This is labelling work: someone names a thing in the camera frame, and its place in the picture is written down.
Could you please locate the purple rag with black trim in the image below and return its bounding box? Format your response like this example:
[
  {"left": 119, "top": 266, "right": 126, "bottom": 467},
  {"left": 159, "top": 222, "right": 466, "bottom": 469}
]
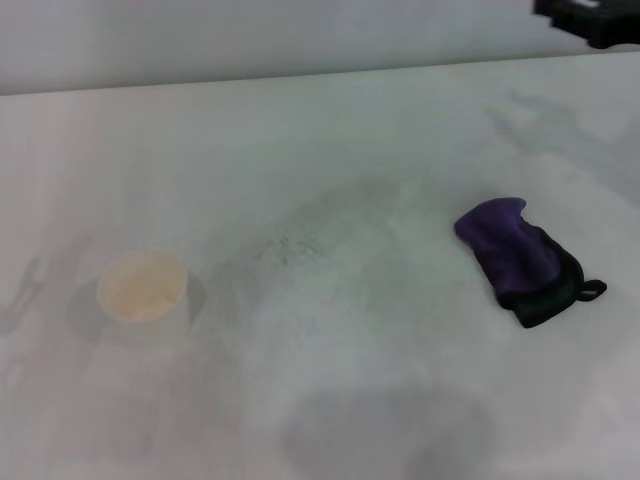
[{"left": 452, "top": 196, "right": 609, "bottom": 330}]

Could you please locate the white paper cup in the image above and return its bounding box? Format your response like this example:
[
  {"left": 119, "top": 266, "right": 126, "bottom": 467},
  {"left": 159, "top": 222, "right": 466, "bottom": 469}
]
[{"left": 95, "top": 246, "right": 195, "bottom": 347}]

